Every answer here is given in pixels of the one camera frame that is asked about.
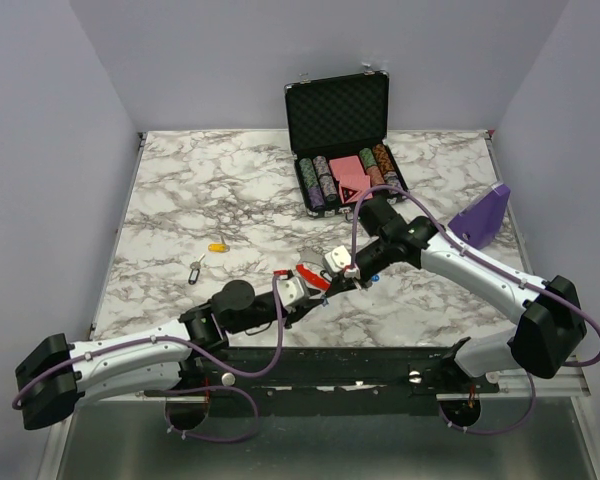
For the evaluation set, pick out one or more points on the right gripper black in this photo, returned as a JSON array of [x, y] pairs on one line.
[[342, 284]]

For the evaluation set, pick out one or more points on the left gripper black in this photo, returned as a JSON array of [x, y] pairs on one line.
[[294, 314]]

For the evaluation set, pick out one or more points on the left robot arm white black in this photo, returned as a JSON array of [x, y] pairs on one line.
[[58, 375]]

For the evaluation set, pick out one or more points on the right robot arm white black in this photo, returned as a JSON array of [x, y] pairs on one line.
[[547, 323]]

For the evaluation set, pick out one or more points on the yellow key tag with key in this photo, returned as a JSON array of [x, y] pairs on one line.
[[219, 247]]

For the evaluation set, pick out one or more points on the pink playing card deck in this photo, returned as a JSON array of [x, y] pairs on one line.
[[349, 172]]

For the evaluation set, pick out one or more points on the purple box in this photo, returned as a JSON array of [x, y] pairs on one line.
[[479, 222]]

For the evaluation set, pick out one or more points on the black poker chip case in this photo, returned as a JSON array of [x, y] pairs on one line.
[[334, 118]]

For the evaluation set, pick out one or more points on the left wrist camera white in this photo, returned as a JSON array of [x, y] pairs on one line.
[[292, 291]]

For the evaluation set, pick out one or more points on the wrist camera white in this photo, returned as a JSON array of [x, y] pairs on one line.
[[292, 291], [336, 260]]

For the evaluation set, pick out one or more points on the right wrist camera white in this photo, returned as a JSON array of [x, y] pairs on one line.
[[336, 260]]

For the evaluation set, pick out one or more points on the red-handled metal keyring tool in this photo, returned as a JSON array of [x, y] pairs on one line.
[[309, 266]]

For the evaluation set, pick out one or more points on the black mounting rail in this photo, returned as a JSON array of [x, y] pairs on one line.
[[338, 381]]

